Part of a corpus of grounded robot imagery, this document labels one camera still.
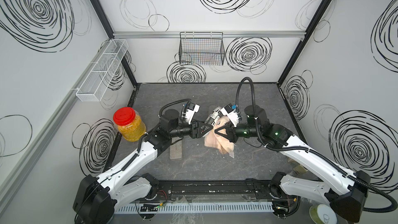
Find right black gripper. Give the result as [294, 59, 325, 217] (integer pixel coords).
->
[214, 119, 260, 143]

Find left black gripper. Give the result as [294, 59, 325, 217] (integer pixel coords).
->
[169, 119, 212, 140]

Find grey rectangular eyeglass case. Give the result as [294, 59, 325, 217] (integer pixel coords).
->
[170, 138, 183, 161]

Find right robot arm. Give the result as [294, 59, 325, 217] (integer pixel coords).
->
[213, 105, 371, 223]

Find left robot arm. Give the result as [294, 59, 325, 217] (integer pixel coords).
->
[73, 108, 213, 224]

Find red lid jar yellow grains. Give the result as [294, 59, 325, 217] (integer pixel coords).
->
[113, 107, 146, 142]

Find green white tape roll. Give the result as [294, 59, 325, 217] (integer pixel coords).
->
[309, 204, 337, 224]

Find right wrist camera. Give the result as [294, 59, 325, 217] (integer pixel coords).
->
[221, 104, 241, 127]

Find black corrugated left cable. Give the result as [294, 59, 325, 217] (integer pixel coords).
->
[158, 99, 192, 119]

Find black corrugated cable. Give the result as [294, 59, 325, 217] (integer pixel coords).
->
[158, 99, 192, 119]
[235, 77, 398, 214]

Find black corrugated right cable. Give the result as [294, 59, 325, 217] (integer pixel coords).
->
[235, 77, 398, 214]

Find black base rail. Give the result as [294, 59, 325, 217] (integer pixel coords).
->
[140, 178, 300, 201]

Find black wire wall basket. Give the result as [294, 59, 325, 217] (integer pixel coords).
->
[178, 32, 226, 66]

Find white slotted cable duct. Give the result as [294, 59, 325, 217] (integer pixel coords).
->
[115, 202, 274, 214]

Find white wire wall shelf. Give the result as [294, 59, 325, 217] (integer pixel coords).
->
[76, 39, 128, 102]

